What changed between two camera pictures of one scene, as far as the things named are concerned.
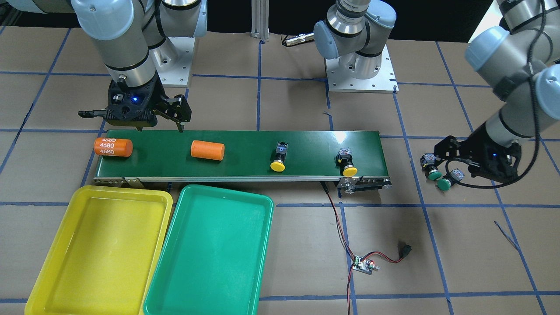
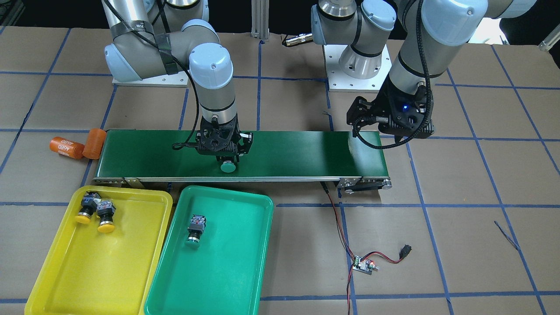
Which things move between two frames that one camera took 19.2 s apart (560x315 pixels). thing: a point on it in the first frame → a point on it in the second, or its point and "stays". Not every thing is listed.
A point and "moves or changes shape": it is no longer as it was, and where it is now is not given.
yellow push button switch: [278, 165] → [89, 206]
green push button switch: [428, 166] → [196, 228]
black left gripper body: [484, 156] → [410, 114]
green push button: [444, 184] → [228, 165]
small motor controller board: [365, 266] stays
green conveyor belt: [165, 155] stays
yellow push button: [344, 161] → [105, 211]
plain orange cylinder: [208, 150] moves or changes shape
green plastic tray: [212, 259] stays
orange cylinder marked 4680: [114, 147] → [66, 147]
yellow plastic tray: [103, 257] stays
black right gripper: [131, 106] → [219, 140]
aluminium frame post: [260, 19] stays
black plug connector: [404, 251] stays
